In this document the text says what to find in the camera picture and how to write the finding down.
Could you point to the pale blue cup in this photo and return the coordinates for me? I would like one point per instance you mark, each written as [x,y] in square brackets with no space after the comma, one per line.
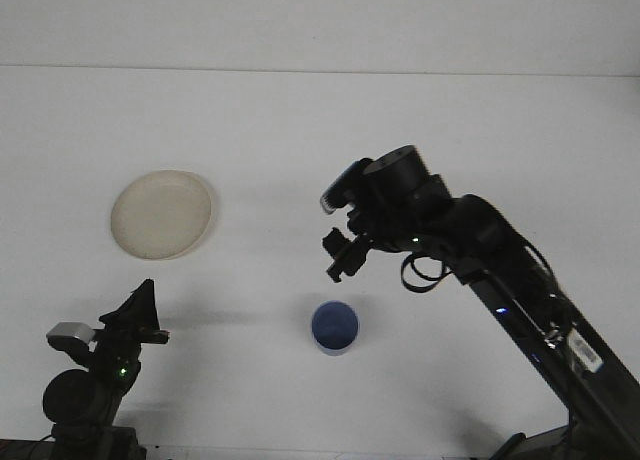
[335,325]

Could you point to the pale round plate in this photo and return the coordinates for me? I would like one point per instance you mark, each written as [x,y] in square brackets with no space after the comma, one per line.
[160,215]

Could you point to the dark robot cart deck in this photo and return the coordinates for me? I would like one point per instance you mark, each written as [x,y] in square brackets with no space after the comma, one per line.
[20,452]

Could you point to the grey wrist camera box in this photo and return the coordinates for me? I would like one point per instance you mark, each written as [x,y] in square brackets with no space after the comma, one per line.
[340,190]
[70,331]

